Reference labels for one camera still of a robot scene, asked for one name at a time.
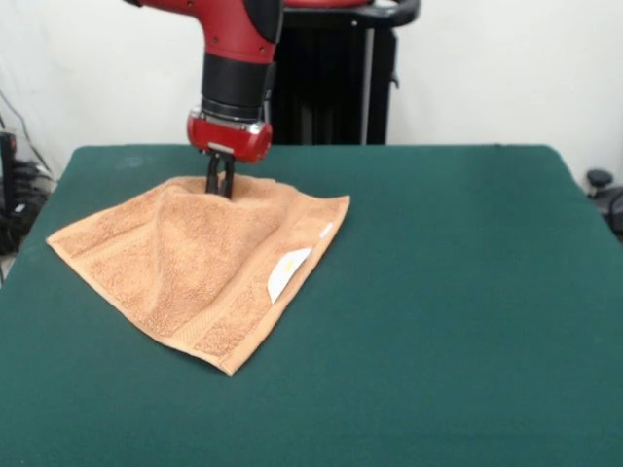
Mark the red robot base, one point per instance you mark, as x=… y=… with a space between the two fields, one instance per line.
x=326 y=2

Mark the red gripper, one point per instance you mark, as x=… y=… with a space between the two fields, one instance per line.
x=229 y=138

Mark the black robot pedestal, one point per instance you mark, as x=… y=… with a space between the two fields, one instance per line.
x=340 y=97

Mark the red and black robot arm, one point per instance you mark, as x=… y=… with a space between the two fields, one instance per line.
x=233 y=53

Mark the black chair base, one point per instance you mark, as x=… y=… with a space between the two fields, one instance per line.
x=599 y=177

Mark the dark green table cloth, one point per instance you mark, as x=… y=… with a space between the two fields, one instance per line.
x=487 y=340

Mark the black box with red light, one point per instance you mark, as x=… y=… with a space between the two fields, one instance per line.
x=7 y=165

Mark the tan terry towel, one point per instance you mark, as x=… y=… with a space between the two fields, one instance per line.
x=204 y=262

